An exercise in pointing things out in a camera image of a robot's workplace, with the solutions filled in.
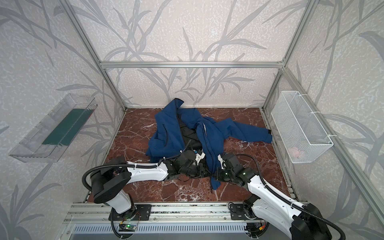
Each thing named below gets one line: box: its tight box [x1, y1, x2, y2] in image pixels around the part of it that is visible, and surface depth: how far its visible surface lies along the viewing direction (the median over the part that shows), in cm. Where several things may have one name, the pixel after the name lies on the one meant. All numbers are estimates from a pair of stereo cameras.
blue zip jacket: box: [146, 98, 273, 190], surface depth 101 cm
